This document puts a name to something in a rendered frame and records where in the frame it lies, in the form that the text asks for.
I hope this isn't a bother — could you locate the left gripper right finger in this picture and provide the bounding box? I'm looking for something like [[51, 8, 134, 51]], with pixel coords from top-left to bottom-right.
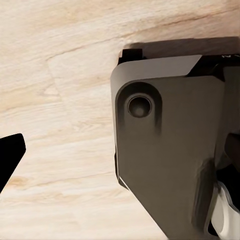
[[224, 133, 240, 172]]

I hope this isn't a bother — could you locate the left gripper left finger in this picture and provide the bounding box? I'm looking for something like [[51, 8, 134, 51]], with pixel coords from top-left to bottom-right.
[[0, 133, 26, 193]]

